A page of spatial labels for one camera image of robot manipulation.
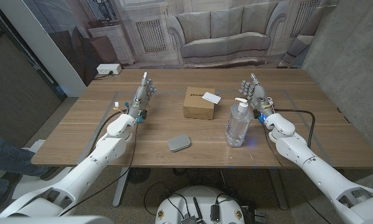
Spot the brown cardboard box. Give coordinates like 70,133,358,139
183,86,218,121

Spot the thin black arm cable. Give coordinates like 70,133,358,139
262,121,333,224
58,121,139,217

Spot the printed living room backdrop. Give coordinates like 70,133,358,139
21,0,339,86

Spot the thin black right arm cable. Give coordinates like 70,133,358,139
262,121,333,224

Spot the clear pump bottle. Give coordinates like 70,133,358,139
225,97,253,148

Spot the white power strip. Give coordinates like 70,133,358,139
96,63,122,75

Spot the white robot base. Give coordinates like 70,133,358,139
154,185,246,224

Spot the white robot chest shell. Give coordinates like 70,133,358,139
0,215,113,224

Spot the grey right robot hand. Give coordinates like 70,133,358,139
238,73,274,118

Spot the flat grey tin can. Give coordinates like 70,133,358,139
167,134,192,153

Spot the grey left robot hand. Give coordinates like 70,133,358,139
127,72,157,118

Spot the white card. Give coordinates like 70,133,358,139
201,91,222,105

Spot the black round floor disc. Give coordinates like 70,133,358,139
127,167,152,184

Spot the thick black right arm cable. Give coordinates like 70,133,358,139
272,108,316,149

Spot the person's leg in jeans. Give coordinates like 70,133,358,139
0,129,50,206

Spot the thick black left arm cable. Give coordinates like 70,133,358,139
86,109,127,157

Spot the black adapter on base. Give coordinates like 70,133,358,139
210,203,220,222

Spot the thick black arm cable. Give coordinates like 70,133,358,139
86,109,127,157
272,108,316,149

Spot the white table leg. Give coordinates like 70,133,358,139
269,167,289,210
112,167,130,208

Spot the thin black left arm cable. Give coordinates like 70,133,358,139
58,121,139,217

